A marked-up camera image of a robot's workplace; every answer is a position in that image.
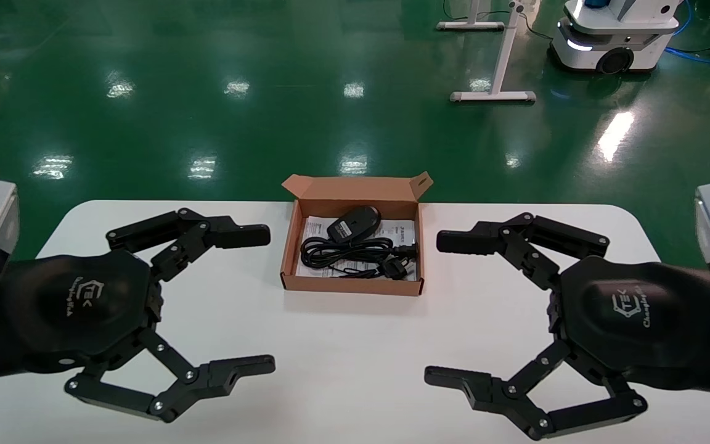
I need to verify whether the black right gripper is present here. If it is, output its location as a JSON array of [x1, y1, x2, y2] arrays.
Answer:
[[424, 213, 710, 440]]

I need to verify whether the printed paper manual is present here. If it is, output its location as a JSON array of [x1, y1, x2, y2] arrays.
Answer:
[[296, 216, 418, 282]]

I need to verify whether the brown cardboard box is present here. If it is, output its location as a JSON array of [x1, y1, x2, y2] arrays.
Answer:
[[280, 171, 435, 297]]

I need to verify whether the black wired computer mouse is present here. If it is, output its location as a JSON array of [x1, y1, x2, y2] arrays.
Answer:
[[301, 205, 396, 272]]

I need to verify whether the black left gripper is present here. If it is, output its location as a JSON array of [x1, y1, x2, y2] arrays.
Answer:
[[0, 208, 276, 424]]

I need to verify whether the white desk leg frame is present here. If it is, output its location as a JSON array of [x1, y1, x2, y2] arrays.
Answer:
[[436, 0, 537, 104]]

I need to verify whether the blue floor cable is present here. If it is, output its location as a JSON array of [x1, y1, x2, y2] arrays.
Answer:
[[665, 0, 710, 66]]

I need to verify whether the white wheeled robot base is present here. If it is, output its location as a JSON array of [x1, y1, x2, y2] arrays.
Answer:
[[549, 0, 682, 76]]

